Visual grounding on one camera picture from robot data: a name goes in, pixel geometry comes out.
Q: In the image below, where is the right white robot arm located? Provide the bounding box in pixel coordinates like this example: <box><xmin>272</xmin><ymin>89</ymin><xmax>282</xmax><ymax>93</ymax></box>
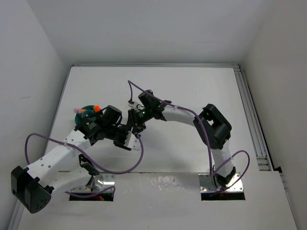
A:
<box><xmin>127</xmin><ymin>90</ymin><xmax>236</xmax><ymax>188</ymax></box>

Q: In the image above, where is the teal round divided organizer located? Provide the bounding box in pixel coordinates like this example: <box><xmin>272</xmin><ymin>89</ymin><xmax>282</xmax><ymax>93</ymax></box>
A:
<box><xmin>75</xmin><ymin>105</ymin><xmax>96</xmax><ymax>125</ymax></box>

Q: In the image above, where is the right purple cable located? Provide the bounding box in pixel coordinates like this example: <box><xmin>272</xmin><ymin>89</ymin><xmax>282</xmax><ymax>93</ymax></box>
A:
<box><xmin>127</xmin><ymin>80</ymin><xmax>250</xmax><ymax>194</ymax></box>

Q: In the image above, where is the aluminium frame rail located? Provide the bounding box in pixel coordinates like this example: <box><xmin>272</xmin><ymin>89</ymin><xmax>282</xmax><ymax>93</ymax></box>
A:
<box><xmin>234</xmin><ymin>65</ymin><xmax>273</xmax><ymax>171</ymax></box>

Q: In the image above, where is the pink lilac highlighter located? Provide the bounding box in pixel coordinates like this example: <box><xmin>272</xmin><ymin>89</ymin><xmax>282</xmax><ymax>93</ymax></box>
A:
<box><xmin>74</xmin><ymin>108</ymin><xmax>86</xmax><ymax>114</ymax></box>

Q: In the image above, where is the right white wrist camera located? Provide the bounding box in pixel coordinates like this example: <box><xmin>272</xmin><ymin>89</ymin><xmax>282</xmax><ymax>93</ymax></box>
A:
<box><xmin>128</xmin><ymin>101</ymin><xmax>140</xmax><ymax>110</ymax></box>

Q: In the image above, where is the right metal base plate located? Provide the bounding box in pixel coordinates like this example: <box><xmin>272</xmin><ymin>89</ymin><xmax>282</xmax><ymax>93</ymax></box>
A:
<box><xmin>199</xmin><ymin>173</ymin><xmax>244</xmax><ymax>194</ymax></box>

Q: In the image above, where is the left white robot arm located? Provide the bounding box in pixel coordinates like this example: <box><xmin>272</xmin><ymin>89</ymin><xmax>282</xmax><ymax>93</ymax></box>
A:
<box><xmin>11</xmin><ymin>105</ymin><xmax>143</xmax><ymax>214</ymax></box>

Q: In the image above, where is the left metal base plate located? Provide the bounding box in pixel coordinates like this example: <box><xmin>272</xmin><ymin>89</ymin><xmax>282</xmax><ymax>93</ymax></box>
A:
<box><xmin>90</xmin><ymin>173</ymin><xmax>115</xmax><ymax>193</ymax></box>

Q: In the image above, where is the metal base plate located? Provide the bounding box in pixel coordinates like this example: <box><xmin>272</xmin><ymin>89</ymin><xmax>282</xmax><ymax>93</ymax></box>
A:
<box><xmin>199</xmin><ymin>173</ymin><xmax>244</xmax><ymax>194</ymax></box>
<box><xmin>90</xmin><ymin>173</ymin><xmax>115</xmax><ymax>193</ymax></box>

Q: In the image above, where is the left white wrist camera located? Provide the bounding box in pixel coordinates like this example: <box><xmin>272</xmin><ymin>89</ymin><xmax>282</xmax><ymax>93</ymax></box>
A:
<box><xmin>124</xmin><ymin>131</ymin><xmax>141</xmax><ymax>150</ymax></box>

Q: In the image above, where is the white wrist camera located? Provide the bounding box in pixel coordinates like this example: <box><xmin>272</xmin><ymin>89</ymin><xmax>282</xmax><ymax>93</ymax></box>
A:
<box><xmin>128</xmin><ymin>101</ymin><xmax>140</xmax><ymax>110</ymax></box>
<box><xmin>124</xmin><ymin>131</ymin><xmax>141</xmax><ymax>150</ymax></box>

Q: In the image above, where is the orange black highlighter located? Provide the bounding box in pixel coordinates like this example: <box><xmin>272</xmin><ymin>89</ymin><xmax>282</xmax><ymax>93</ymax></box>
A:
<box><xmin>93</xmin><ymin>105</ymin><xmax>101</xmax><ymax>113</ymax></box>

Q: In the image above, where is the purple cable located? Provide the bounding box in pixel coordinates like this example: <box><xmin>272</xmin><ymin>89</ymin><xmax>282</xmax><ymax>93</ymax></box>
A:
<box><xmin>24</xmin><ymin>133</ymin><xmax>144</xmax><ymax>198</ymax></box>
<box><xmin>127</xmin><ymin>80</ymin><xmax>250</xmax><ymax>194</ymax></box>

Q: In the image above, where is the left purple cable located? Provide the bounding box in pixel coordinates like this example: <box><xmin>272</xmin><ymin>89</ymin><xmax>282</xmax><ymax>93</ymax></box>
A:
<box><xmin>24</xmin><ymin>133</ymin><xmax>144</xmax><ymax>198</ymax></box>

